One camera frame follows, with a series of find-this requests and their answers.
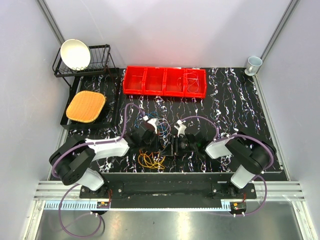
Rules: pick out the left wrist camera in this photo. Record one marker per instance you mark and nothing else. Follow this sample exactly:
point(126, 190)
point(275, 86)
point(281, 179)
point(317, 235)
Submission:
point(154, 122)

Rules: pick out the black wire dish rack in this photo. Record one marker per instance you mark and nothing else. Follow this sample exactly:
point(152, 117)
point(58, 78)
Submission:
point(101, 76)

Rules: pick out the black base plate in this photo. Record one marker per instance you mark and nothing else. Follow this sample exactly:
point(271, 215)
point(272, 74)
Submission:
point(168, 191)

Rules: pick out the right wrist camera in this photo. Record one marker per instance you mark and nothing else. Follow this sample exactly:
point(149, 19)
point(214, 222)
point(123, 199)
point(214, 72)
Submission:
point(180, 127)

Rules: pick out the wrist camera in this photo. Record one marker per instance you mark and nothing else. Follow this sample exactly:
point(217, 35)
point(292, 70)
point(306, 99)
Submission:
point(154, 122)
point(180, 127)

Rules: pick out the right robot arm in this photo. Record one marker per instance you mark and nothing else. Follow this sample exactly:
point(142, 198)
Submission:
point(253, 154)

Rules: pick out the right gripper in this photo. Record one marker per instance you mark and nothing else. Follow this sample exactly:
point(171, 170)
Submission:
point(174, 146)

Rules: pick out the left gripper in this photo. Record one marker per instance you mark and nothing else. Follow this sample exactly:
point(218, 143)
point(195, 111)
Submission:
point(157, 146)

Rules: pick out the white bowl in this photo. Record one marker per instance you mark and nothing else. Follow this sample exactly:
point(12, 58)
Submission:
point(75, 54)

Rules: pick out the red bin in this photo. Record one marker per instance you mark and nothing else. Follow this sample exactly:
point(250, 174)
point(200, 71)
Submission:
point(153, 83)
point(133, 80)
point(195, 83)
point(174, 84)

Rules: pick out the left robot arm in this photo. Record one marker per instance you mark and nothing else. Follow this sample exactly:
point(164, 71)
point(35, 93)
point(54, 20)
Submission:
point(71, 162)

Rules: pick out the light blue mug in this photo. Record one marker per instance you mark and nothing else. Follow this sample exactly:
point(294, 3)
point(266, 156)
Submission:
point(252, 66)

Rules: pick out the woven bamboo tray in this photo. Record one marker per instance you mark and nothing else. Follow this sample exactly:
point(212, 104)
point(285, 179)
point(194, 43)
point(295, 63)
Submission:
point(86, 106)

